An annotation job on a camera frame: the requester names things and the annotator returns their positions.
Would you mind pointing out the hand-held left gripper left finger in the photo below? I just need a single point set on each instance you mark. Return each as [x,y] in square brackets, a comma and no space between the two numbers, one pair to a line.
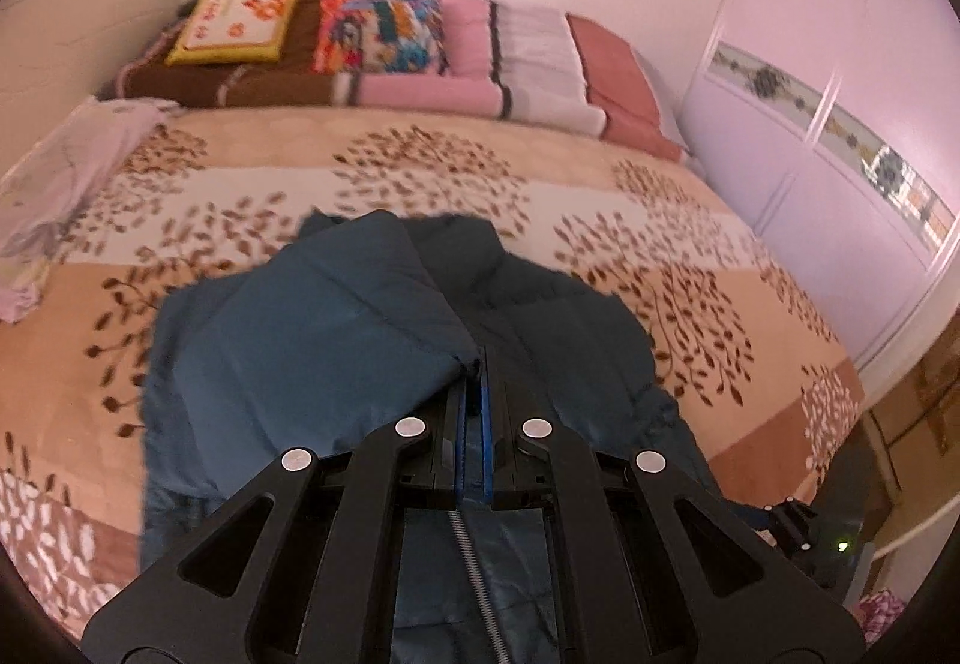
[463,443]

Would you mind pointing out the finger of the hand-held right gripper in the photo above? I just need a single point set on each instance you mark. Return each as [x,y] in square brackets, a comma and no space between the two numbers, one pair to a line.
[787,521]

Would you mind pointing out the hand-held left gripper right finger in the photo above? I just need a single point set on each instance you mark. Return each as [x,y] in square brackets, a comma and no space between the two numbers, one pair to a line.
[487,443]

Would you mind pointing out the blue padded jacket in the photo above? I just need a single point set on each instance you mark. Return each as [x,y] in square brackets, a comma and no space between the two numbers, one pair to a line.
[300,349]

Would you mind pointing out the pink checked cloth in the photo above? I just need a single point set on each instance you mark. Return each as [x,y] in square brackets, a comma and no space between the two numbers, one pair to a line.
[881,615]

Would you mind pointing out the cardboard box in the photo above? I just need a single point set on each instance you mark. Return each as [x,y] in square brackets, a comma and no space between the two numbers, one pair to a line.
[926,409]

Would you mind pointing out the tree print bed blanket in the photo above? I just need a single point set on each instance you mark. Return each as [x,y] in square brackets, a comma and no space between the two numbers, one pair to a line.
[450,184]

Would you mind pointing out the folded striped blanket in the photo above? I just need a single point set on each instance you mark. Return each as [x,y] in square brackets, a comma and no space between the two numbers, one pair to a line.
[465,53]

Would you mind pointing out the colourful patterned pillow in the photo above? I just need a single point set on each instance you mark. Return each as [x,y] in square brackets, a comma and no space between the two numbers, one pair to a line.
[379,34]

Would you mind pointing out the white wardrobe with patterned band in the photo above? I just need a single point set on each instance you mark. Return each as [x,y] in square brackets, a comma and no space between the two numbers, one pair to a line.
[810,72]

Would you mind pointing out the yellow floral pillow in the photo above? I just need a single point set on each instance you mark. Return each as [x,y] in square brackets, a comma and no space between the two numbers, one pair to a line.
[232,27]

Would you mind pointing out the lilac crumpled cloth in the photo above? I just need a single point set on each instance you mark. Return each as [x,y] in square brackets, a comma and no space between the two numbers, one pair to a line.
[67,169]

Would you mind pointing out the cream headboard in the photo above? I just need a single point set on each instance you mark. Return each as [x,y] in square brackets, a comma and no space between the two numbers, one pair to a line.
[82,19]

